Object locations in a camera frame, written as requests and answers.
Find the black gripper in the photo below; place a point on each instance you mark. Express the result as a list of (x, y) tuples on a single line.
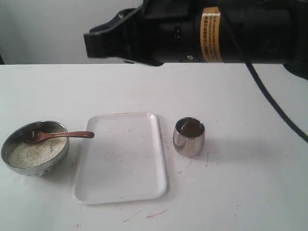
[(157, 32)]

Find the brown wooden spoon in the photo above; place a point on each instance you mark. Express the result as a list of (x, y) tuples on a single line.
[(38, 136)]

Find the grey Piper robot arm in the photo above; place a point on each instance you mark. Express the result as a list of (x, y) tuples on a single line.
[(206, 31)]

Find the shiny metal cup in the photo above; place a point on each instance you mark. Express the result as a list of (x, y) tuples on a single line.
[(189, 136)]

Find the wide steel rice bowl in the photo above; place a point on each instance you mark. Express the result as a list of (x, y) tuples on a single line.
[(46, 127)]

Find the white granular powder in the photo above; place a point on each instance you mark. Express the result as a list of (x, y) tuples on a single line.
[(18, 154)]

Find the white plastic tray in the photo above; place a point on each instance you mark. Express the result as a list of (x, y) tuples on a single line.
[(123, 162)]

